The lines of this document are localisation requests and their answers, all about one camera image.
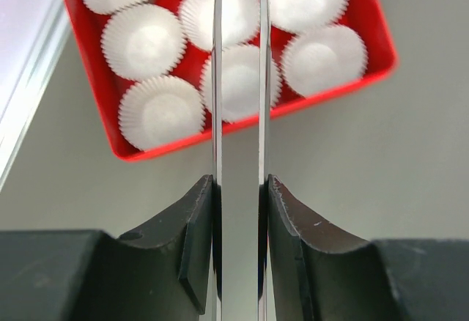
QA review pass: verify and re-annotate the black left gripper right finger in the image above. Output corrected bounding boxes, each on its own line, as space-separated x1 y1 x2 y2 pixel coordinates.
268 176 468 320

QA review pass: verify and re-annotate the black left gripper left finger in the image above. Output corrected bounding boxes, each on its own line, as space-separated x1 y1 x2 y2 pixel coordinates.
1 175 213 320

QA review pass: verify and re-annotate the red chocolate box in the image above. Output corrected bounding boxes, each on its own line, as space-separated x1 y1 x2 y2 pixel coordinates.
64 0 396 161

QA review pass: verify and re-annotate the aluminium frame rail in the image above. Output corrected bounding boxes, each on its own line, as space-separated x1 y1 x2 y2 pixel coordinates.
1 0 71 185

